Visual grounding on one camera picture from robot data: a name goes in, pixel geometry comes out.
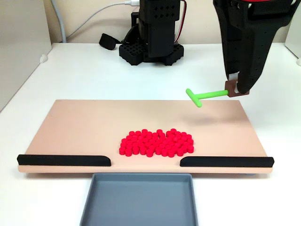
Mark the green T pusher brown block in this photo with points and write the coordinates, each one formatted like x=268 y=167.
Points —
x=211 y=94

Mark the red granule pile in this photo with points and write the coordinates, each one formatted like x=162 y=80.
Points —
x=155 y=143

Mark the white partition panel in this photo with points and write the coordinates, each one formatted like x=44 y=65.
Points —
x=295 y=35
x=18 y=66

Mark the white adhesive blob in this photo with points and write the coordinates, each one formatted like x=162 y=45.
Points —
x=298 y=62
x=43 y=58

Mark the black foam strip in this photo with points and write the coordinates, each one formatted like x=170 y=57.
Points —
x=225 y=162
x=63 y=160

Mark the pink flat board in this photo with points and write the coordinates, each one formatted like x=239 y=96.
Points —
x=82 y=127

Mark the grey square tray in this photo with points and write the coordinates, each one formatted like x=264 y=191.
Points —
x=141 y=202

